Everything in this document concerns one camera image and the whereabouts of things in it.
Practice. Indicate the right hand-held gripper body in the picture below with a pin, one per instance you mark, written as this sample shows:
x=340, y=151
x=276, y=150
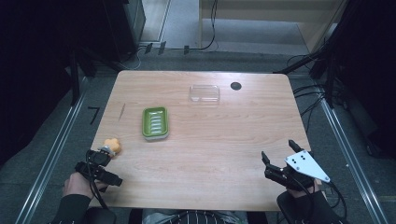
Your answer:
x=303, y=166

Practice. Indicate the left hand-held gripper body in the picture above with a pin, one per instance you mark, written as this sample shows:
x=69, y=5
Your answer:
x=102, y=175

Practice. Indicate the orange flower-shaped soap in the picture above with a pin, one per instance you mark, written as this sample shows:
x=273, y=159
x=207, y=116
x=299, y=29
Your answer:
x=113, y=144

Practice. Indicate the person's right hand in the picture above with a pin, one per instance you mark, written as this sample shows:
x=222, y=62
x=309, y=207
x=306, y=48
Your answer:
x=303, y=192

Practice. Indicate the person's left hand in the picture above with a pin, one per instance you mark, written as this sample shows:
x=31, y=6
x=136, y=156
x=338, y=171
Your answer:
x=77, y=186

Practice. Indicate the green soap dish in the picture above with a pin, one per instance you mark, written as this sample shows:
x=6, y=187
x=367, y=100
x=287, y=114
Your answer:
x=155, y=122

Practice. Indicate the black round table grommet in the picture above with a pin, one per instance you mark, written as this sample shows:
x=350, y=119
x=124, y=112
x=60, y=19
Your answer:
x=236, y=86

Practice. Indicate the black metal stand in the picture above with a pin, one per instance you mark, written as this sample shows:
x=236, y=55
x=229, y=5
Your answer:
x=77, y=68
x=320, y=59

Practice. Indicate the clear plastic lid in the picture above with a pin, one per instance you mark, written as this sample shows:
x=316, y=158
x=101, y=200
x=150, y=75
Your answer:
x=204, y=93

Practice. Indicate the person's striped clothing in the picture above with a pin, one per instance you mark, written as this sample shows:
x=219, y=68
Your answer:
x=193, y=217

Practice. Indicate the black cabinet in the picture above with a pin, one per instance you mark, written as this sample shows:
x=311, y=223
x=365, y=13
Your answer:
x=124, y=28

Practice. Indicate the light wooden furniture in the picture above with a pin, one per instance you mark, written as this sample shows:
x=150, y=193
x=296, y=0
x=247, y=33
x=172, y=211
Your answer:
x=267, y=12

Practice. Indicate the metal floor rail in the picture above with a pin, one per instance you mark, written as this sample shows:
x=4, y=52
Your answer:
x=351, y=158
x=53, y=155

